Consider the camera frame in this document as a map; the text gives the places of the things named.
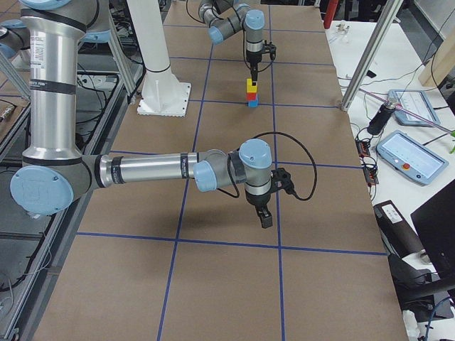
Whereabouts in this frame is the teach pendant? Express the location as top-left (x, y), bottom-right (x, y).
top-left (376, 130), bottom-right (449, 185)
top-left (387, 90), bottom-right (441, 127)

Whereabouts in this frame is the black monitor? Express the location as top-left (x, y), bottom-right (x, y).
top-left (411, 180), bottom-right (455, 278)

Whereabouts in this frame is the aluminium frame post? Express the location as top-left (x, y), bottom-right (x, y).
top-left (340, 0), bottom-right (403, 112)

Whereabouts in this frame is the black cylinder device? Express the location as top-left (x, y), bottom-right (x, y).
top-left (367, 101), bottom-right (396, 136)

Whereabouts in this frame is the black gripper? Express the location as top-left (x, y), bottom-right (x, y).
top-left (245, 168), bottom-right (296, 228)
top-left (246, 40), bottom-right (277, 85)

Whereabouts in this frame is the yellow wooden block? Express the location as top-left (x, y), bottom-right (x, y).
top-left (246, 78), bottom-right (257, 93)

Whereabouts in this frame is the red wooden block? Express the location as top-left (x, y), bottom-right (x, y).
top-left (246, 92), bottom-right (258, 102)

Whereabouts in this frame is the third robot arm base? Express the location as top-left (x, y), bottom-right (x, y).
top-left (1, 19), bottom-right (31, 71)

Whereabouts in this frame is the far teach pendant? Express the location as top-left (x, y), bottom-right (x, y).
top-left (387, 90), bottom-right (441, 127)

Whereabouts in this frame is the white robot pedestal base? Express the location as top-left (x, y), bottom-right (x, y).
top-left (128, 0), bottom-right (191, 117)

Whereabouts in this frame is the near teach pendant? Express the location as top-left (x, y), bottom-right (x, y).
top-left (376, 130), bottom-right (449, 185)

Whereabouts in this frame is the red fire extinguisher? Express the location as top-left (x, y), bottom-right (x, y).
top-left (323, 0), bottom-right (338, 29)

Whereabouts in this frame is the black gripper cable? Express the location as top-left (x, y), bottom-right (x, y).
top-left (216, 130), bottom-right (319, 200)
top-left (184, 0), bottom-right (277, 74)

